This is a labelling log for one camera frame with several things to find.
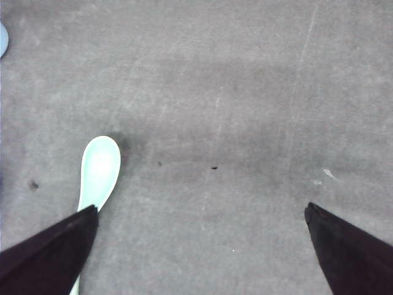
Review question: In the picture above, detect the mint green plastic spoon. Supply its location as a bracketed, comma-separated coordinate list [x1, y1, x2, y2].
[69, 135, 122, 295]

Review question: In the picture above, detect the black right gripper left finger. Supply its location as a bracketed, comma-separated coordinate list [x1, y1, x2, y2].
[1, 205, 99, 294]

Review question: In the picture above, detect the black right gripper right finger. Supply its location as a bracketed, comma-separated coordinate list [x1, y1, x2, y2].
[304, 202, 392, 294]

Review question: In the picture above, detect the blue plastic plate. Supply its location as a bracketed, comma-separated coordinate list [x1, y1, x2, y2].
[1, 23, 9, 57]

